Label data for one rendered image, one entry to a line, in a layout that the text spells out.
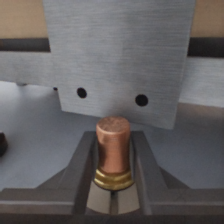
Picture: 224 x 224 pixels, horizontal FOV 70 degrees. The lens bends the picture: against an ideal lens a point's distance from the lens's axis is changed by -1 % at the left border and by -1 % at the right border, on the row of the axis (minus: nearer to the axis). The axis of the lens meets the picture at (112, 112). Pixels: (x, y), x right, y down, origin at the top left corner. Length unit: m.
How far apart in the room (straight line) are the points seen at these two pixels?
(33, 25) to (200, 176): 0.35
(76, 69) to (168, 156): 0.22
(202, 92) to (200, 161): 0.15
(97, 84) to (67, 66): 0.03
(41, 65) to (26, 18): 0.09
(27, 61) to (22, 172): 0.17
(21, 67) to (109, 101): 0.18
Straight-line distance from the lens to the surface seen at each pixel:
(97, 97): 0.16
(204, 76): 0.19
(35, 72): 0.27
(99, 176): 0.16
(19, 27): 0.34
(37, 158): 0.32
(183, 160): 0.31
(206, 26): 0.23
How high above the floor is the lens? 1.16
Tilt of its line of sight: 27 degrees up
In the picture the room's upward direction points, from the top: 179 degrees clockwise
